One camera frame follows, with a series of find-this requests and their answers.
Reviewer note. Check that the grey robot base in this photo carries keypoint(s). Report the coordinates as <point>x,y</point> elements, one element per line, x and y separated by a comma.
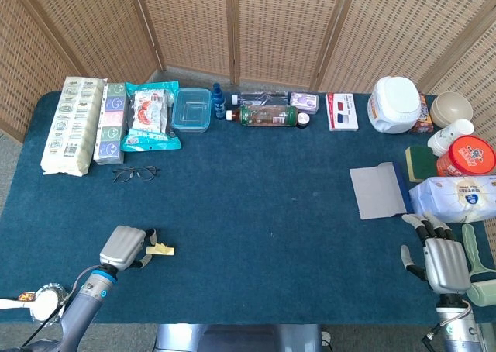
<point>240,338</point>

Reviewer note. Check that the orange printed box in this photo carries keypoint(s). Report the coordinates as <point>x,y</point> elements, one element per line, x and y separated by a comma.
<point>425,119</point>

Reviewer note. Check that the green yellow sponge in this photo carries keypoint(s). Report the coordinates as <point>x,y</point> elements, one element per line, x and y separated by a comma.
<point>420,164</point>

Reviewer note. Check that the small black jar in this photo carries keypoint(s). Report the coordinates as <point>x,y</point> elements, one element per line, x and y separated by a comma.
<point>303,120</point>

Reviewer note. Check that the pale green lint roller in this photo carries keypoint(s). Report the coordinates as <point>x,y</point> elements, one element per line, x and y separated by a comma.
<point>474,247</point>

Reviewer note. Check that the white blue soft bag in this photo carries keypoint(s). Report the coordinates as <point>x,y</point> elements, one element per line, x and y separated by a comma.
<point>453,199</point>

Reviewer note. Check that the long cream plastic pack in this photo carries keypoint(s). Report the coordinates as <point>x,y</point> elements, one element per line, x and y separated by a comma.
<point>69,127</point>

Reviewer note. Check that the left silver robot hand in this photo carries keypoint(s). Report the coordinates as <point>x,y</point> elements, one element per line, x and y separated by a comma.
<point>122,247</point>

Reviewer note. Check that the small purple box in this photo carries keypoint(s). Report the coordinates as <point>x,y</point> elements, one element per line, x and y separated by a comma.
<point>304,102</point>

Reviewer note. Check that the blue spray bottle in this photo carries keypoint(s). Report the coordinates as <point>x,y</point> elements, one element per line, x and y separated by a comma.
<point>219,104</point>

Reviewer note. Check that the black thin frame eyeglasses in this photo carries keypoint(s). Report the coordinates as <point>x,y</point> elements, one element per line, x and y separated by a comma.
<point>123,175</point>

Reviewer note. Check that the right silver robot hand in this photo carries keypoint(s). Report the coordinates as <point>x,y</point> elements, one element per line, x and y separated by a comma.
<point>445,266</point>

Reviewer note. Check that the beige bowl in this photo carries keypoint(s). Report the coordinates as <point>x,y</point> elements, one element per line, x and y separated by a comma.
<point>451,108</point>

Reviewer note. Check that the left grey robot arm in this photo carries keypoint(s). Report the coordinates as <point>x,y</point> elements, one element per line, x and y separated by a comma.
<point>77,313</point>

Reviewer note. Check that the pastel tissue multipack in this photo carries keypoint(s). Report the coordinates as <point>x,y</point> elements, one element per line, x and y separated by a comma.
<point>110,135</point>

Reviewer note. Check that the clear container blue rim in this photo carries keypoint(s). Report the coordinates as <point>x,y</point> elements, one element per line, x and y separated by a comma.
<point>191,111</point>

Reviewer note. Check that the small white plug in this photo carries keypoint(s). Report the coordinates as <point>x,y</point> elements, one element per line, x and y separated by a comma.
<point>326,336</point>

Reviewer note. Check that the white stick orange label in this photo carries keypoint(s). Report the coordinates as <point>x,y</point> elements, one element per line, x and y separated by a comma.
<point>7,303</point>

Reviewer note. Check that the pale yellow rectangular block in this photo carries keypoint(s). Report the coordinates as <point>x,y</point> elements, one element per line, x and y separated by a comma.
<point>162,252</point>

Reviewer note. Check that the green label tea bottle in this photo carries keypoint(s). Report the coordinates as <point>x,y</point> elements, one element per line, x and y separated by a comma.
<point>267,116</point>

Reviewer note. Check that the foil cup white filling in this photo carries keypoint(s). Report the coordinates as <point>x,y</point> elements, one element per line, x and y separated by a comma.
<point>46,307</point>

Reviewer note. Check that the teal snack bag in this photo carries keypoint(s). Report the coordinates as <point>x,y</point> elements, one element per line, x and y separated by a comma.
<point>149,139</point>

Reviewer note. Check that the red lidded canister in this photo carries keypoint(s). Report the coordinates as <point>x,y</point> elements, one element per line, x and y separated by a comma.
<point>465,156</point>

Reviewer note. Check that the white red card box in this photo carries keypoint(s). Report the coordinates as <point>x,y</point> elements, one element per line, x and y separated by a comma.
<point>341,113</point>

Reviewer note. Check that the blue carpet table cover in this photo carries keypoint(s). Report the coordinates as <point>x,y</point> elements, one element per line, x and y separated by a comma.
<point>252,193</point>

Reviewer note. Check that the large white plastic tub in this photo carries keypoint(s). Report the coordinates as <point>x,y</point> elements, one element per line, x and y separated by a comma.
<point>395,104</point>

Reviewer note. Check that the wooden wicker folding screen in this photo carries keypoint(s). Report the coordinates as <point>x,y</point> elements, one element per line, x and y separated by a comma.
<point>279,30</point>

